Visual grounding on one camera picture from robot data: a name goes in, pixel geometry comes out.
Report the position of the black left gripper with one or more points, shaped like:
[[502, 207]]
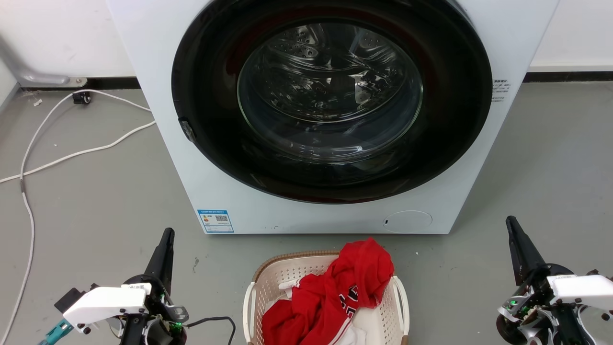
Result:
[[163, 306]]

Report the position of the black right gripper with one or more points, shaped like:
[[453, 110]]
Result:
[[534, 292]]

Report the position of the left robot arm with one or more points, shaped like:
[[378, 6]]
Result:
[[143, 333]]

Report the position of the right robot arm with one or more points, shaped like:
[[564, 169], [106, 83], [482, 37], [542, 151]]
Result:
[[555, 328]]

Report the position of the white plastic laundry basket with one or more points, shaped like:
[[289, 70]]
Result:
[[286, 273]]

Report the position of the blue energy label sticker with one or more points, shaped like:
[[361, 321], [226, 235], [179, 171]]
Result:
[[215, 221]]

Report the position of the round white filter cover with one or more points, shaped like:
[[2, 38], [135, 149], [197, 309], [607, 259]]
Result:
[[407, 222]]

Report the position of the round black washing machine door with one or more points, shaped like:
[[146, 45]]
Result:
[[206, 124]]

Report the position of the small text label sticker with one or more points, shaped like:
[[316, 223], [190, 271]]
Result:
[[500, 90]]

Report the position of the white garment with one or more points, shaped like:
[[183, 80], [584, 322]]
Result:
[[369, 322]]

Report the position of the red sports jersey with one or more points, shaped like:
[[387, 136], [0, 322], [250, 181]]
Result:
[[325, 299]]

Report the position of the small black caster wheel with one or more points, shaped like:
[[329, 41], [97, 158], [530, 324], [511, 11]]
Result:
[[82, 98]]

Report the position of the white front-load washing machine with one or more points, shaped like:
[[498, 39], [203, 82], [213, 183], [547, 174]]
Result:
[[158, 43]]

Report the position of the steel washing machine drum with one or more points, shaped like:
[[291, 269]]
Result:
[[325, 81]]

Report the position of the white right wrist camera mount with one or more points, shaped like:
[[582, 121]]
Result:
[[582, 290]]

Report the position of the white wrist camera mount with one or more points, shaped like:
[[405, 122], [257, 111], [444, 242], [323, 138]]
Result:
[[103, 304], [582, 290]]

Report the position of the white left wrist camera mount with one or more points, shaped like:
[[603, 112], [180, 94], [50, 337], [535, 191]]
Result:
[[103, 304]]

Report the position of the grey metal floor bracket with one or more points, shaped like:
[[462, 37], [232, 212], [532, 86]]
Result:
[[43, 77]]

